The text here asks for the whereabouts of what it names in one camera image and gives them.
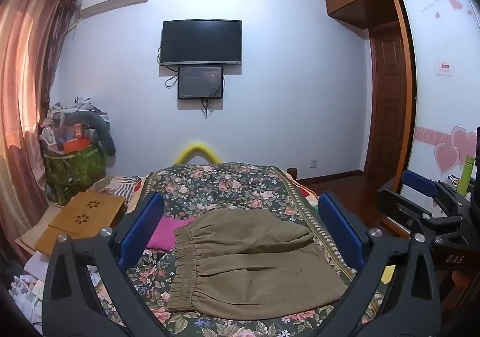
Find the white wall socket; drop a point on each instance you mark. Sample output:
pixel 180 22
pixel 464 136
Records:
pixel 314 163

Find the green patterned bag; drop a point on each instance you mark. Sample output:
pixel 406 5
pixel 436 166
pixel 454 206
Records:
pixel 78 166

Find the dark floral blanket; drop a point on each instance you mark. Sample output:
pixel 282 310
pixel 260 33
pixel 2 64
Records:
pixel 232 183

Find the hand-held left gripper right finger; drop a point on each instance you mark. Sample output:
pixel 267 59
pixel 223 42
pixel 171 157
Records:
pixel 341 235

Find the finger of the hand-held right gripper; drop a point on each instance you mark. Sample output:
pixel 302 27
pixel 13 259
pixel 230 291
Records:
pixel 420 182
pixel 401 206

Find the brown wooden door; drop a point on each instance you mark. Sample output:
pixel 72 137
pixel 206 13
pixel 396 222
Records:
pixel 390 104

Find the green bottle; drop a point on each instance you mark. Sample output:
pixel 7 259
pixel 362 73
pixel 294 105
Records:
pixel 467 176

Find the orange box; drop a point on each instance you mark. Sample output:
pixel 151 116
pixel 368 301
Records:
pixel 75 138

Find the pile of papers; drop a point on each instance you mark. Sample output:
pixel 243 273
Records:
pixel 26 284

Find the pink curtain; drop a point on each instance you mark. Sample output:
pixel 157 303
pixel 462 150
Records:
pixel 26 78

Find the olive brown pants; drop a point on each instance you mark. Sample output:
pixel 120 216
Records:
pixel 255 265

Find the black wall television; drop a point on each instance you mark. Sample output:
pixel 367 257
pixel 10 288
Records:
pixel 200 41

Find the magenta cloth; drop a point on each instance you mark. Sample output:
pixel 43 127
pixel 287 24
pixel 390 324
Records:
pixel 165 235

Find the yellow foam tube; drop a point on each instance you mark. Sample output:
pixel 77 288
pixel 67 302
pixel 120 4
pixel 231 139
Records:
pixel 197 148

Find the wooden lap desk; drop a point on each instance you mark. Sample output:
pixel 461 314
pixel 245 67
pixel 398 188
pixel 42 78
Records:
pixel 86 211

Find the white heart-print sliding door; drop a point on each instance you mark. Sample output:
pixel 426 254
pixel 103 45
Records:
pixel 438 108

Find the pile of grey clothes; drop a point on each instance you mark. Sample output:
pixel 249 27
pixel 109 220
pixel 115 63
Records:
pixel 71 108

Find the small black monitor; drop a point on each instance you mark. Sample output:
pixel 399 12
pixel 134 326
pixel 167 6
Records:
pixel 198 82

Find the striped cloth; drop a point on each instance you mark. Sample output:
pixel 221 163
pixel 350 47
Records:
pixel 123 185

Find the white door label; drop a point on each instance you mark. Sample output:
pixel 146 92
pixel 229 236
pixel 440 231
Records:
pixel 443 68

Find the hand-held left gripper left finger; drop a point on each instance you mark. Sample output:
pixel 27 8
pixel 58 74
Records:
pixel 144 226

